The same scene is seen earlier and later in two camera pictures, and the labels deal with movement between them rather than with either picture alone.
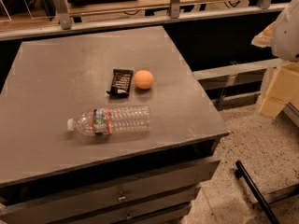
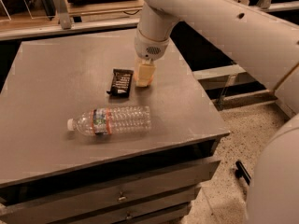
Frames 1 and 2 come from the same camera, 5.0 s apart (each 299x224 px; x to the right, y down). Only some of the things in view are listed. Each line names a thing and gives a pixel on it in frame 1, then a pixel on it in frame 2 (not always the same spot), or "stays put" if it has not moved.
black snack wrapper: x=121 y=83 stays put
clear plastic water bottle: x=112 y=120 stays put
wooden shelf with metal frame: x=25 y=8 stays put
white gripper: x=288 y=32 → x=149 y=48
